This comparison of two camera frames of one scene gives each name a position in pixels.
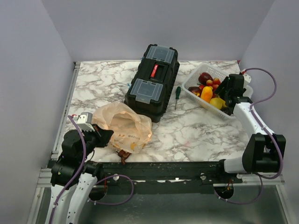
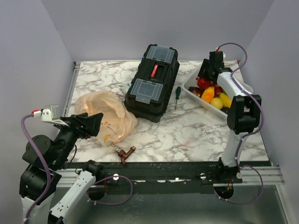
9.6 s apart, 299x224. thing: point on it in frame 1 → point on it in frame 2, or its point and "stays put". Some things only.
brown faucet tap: (123, 155) stays put
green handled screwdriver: (177, 93) stays put
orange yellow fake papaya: (206, 94) stays put
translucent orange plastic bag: (131, 131) → (117, 123)
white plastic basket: (192, 80) stays put
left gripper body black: (94, 139) → (69, 135)
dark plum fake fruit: (195, 90) stays put
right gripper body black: (224, 92) → (204, 72)
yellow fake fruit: (217, 102) stays put
